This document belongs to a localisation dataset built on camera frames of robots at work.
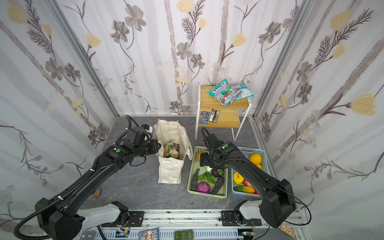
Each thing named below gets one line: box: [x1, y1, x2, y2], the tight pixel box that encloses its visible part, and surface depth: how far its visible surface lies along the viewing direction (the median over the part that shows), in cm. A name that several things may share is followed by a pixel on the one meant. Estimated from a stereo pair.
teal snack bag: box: [208, 79, 242, 107], surface depth 83 cm
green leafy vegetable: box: [197, 171, 216, 185], surface depth 88 cm
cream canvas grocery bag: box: [154, 120, 193, 184], surface depth 85 cm
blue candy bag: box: [198, 111, 210, 125], surface depth 97 cm
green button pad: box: [174, 229, 194, 240], surface depth 69 cm
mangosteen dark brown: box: [211, 168, 220, 178], surface depth 88 cm
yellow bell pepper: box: [233, 171, 245, 186], surface depth 84 cm
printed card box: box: [138, 227, 159, 240], surface depth 70 cm
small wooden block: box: [280, 224, 296, 238], surface depth 71 cm
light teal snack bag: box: [237, 82, 255, 98], surface depth 84 cm
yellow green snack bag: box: [163, 139, 174, 158], surface depth 90 cm
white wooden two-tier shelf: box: [195, 83, 252, 142], surface depth 95 cm
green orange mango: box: [233, 185, 256, 194], surface depth 81 cm
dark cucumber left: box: [191, 168, 200, 192], surface depth 85 cm
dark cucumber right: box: [210, 176, 225, 195], surface depth 83 cm
